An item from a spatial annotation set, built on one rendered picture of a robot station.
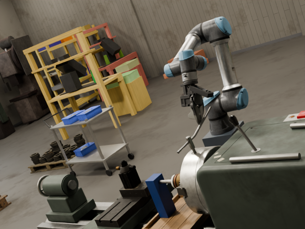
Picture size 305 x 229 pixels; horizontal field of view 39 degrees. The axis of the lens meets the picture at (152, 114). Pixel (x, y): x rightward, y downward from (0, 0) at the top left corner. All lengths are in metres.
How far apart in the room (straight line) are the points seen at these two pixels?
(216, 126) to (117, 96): 7.17
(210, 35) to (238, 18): 9.44
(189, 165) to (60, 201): 1.17
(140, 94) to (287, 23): 4.35
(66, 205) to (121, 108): 6.96
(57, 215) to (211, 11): 9.83
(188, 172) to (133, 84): 7.51
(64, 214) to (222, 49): 1.43
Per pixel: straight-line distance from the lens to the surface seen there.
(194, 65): 2.08
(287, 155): 1.58
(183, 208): 2.35
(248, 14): 11.82
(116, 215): 2.40
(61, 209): 2.91
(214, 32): 2.47
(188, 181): 1.94
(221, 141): 2.54
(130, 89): 9.37
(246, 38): 11.97
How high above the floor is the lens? 1.90
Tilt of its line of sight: 13 degrees down
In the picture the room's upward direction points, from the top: 22 degrees counter-clockwise
